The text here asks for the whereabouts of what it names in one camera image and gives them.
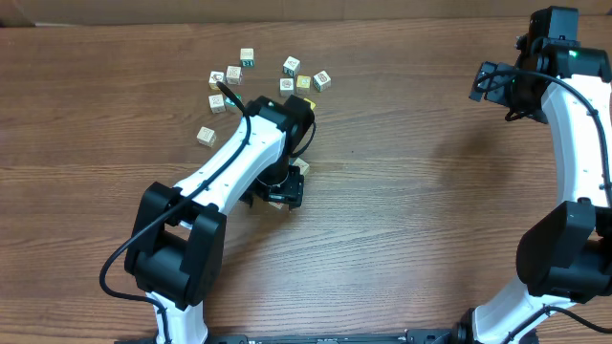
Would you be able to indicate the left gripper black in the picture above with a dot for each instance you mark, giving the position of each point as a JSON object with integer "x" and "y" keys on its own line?
{"x": 285, "y": 196}

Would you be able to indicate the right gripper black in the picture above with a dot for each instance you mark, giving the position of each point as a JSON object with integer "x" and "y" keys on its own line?
{"x": 491, "y": 83}

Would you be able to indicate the plain block red car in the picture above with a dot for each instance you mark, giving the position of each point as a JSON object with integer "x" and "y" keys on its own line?
{"x": 303, "y": 166}

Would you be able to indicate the red number 3 block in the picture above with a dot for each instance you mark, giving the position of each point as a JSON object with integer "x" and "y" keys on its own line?
{"x": 276, "y": 205}

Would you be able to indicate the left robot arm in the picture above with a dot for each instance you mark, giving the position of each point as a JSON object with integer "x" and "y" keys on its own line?
{"x": 180, "y": 231}

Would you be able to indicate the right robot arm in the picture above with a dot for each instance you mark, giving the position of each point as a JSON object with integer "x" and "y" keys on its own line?
{"x": 565, "y": 259}

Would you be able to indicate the yellow block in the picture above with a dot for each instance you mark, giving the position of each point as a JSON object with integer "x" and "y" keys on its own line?
{"x": 312, "y": 104}
{"x": 303, "y": 84}

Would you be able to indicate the plain block letter T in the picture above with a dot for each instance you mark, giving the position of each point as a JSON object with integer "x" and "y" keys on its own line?
{"x": 206, "y": 137}

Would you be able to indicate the green number 4 block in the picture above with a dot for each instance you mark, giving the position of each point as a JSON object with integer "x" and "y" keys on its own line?
{"x": 231, "y": 106}

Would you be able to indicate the plain block red drawing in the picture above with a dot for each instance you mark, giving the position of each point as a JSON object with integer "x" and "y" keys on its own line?
{"x": 286, "y": 86}

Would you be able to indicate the yellow top block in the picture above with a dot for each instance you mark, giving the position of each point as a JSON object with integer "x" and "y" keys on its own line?
{"x": 303, "y": 84}

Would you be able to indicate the plain wooden block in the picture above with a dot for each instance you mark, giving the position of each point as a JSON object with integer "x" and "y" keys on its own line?
{"x": 217, "y": 104}

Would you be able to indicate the white block green side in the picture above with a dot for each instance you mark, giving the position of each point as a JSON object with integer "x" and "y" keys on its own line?
{"x": 322, "y": 81}

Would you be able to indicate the white block teal side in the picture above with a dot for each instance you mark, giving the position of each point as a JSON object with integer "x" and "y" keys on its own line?
{"x": 291, "y": 66}

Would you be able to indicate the plain block K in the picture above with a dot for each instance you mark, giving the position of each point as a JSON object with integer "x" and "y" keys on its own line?
{"x": 234, "y": 75}

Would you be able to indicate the block with red picture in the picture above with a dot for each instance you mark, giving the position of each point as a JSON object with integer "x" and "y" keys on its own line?
{"x": 214, "y": 78}

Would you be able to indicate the block with teal side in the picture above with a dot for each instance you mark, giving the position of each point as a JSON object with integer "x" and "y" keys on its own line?
{"x": 247, "y": 57}

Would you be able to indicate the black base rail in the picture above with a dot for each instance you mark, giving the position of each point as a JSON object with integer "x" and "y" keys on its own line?
{"x": 408, "y": 337}

